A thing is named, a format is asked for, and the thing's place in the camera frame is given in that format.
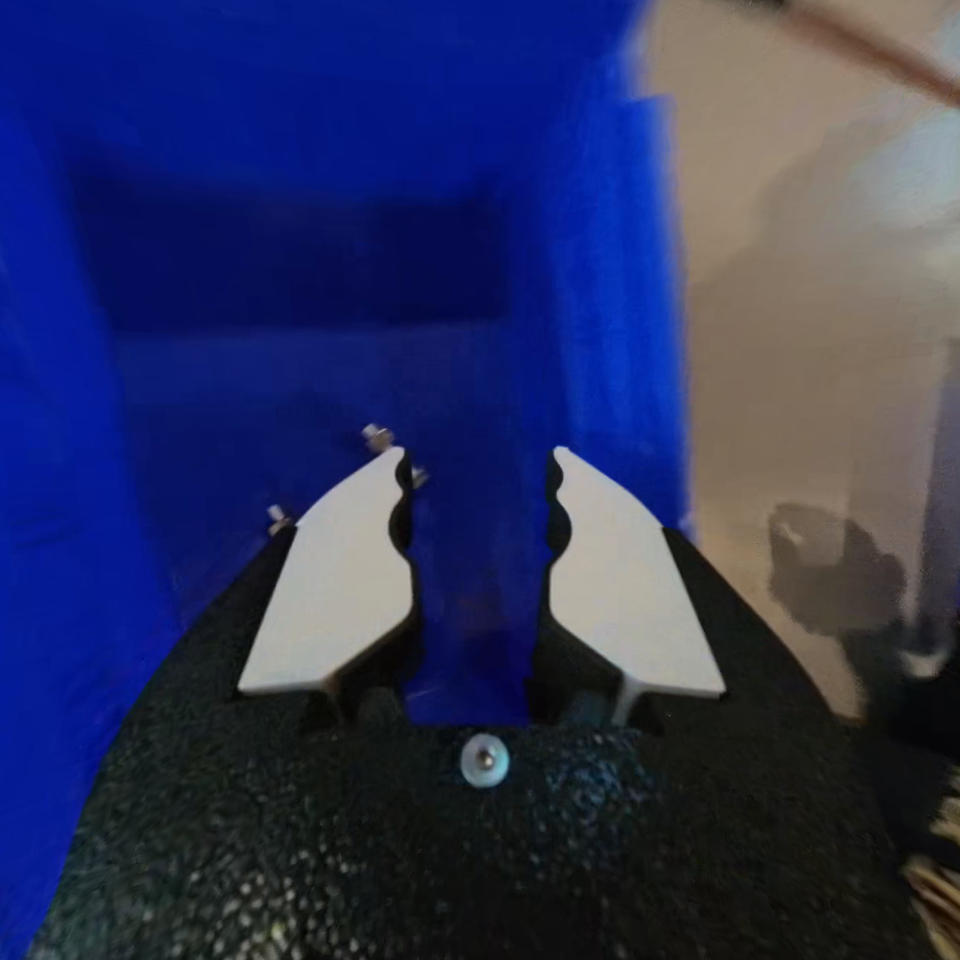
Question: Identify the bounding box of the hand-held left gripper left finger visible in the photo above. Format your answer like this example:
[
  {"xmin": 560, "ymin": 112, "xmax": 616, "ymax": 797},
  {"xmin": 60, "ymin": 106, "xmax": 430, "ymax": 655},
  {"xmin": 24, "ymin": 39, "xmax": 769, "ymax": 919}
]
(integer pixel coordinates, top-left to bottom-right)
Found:
[{"xmin": 237, "ymin": 446, "xmax": 421, "ymax": 721}]

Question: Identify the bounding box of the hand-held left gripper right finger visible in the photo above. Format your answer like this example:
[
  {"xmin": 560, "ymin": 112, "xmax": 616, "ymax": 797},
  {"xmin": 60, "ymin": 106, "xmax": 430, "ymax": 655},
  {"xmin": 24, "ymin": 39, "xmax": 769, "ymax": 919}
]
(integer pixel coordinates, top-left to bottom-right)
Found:
[{"xmin": 534, "ymin": 446, "xmax": 729, "ymax": 727}]

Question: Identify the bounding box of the blue plastic bin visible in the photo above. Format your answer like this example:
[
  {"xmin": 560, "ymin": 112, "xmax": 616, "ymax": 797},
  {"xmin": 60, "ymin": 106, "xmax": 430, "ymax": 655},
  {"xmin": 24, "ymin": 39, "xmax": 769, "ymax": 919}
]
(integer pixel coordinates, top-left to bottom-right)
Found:
[{"xmin": 0, "ymin": 0, "xmax": 695, "ymax": 960}]

